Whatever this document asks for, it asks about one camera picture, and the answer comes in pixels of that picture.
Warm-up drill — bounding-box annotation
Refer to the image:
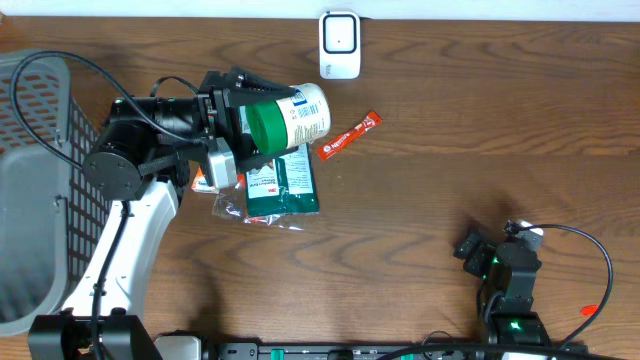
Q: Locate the red sticker on table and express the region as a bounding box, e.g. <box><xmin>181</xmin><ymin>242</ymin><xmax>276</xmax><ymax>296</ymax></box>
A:
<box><xmin>580</xmin><ymin>305</ymin><xmax>599</xmax><ymax>317</ymax></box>

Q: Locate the green grip gloves package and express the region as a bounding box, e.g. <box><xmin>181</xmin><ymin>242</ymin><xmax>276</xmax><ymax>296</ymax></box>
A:
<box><xmin>238</xmin><ymin>107</ymin><xmax>320</xmax><ymax>219</ymax></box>

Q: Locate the black camera cable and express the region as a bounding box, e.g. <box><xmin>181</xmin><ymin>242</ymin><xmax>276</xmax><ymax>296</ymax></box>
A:
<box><xmin>504</xmin><ymin>223</ymin><xmax>615</xmax><ymax>351</ymax></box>
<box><xmin>8</xmin><ymin>49</ymin><xmax>206</xmax><ymax>360</ymax></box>

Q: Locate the orange tissue pack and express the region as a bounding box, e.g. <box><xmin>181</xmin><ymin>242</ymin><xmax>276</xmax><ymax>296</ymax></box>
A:
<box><xmin>191</xmin><ymin>169</ymin><xmax>219</xmax><ymax>194</ymax></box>

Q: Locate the black right camera cable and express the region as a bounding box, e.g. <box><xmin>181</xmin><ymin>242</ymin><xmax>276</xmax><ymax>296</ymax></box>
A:
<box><xmin>504</xmin><ymin>223</ymin><xmax>615</xmax><ymax>351</ymax></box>

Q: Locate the black left camera cable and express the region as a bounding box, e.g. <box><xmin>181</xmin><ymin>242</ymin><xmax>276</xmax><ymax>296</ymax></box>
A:
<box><xmin>8</xmin><ymin>49</ymin><xmax>206</xmax><ymax>360</ymax></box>

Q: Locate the red snack stick packet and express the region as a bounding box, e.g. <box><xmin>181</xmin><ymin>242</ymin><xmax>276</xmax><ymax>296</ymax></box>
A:
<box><xmin>316</xmin><ymin>111</ymin><xmax>382</xmax><ymax>161</ymax></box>

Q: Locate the grey plastic basket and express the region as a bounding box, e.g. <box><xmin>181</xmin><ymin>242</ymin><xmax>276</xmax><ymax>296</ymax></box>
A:
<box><xmin>1</xmin><ymin>50</ymin><xmax>110</xmax><ymax>337</ymax></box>

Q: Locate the white barcode scanner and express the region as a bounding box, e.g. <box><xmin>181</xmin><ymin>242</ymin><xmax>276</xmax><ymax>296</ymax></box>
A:
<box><xmin>318</xmin><ymin>11</ymin><xmax>362</xmax><ymax>80</ymax></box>

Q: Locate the black mounting rail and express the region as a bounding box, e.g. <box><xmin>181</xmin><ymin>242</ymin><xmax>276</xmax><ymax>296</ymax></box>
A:
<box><xmin>154</xmin><ymin>329</ymin><xmax>591</xmax><ymax>360</ymax></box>

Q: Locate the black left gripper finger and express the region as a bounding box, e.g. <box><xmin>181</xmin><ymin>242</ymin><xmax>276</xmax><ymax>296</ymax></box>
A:
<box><xmin>223</xmin><ymin>67</ymin><xmax>295</xmax><ymax>108</ymax></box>
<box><xmin>235</xmin><ymin>142</ymin><xmax>298</xmax><ymax>174</ymax></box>

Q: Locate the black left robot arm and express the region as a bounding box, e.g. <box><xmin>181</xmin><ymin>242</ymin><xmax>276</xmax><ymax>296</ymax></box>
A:
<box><xmin>28</xmin><ymin>68</ymin><xmax>294</xmax><ymax>359</ymax></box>

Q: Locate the red dustpan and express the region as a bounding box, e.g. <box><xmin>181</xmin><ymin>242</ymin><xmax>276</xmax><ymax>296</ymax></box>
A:
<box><xmin>212</xmin><ymin>175</ymin><xmax>304</xmax><ymax>231</ymax></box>

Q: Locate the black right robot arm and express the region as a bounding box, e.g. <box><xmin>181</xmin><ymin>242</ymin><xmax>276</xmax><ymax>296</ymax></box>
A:
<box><xmin>453</xmin><ymin>229</ymin><xmax>551</xmax><ymax>346</ymax></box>

